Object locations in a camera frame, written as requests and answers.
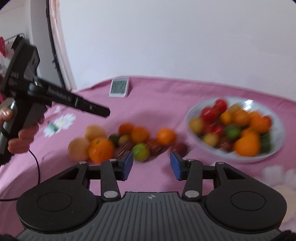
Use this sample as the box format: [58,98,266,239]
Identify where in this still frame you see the person's left hand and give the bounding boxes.
[1,107,45,154]

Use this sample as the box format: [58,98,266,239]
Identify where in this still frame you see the red date left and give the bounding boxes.
[114,143,134,160]

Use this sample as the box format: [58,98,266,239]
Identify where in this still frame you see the red date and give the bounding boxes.
[170,143,188,158]
[145,139,162,156]
[114,143,134,160]

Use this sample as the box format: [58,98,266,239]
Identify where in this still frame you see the red date right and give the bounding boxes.
[170,143,188,158]

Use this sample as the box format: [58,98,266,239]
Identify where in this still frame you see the large orange with stem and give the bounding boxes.
[88,137,115,164]

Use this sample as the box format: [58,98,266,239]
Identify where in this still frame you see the dark green lime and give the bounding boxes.
[108,134,120,148]

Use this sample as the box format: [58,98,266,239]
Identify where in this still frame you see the small yellow-green fruit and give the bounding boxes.
[117,134,130,146]

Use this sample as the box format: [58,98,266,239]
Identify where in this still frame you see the mandarin orange right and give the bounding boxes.
[157,128,177,147]

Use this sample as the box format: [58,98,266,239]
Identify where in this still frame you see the mandarin orange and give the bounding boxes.
[130,126,150,144]
[157,128,177,147]

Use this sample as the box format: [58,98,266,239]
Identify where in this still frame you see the red date middle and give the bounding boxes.
[145,139,162,156]

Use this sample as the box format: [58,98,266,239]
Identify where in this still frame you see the yellow longan left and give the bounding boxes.
[189,117,205,135]

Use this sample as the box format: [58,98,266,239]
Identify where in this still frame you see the mandarin orange middle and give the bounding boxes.
[130,126,150,144]

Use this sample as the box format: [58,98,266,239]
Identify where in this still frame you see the white digital clock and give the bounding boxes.
[109,77,130,98]

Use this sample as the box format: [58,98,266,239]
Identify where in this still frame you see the green lime in bowl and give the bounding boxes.
[224,125,241,141]

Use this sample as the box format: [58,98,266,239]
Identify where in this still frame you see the red tomato large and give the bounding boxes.
[200,106,220,123]

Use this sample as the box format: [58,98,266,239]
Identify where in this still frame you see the front orange in bowl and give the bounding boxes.
[233,135,261,157]

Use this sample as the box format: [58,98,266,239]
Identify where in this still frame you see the red tomato top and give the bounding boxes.
[214,99,228,114]

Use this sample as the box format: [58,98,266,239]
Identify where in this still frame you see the pink floral tablecloth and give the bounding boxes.
[1,78,295,236]

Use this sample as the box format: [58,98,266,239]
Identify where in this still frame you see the white floral fruit bowl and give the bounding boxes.
[186,96,285,163]

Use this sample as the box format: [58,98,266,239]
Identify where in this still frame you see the black cable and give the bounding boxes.
[0,148,41,202]

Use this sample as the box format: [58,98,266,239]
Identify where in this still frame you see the window frame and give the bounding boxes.
[46,0,77,90]

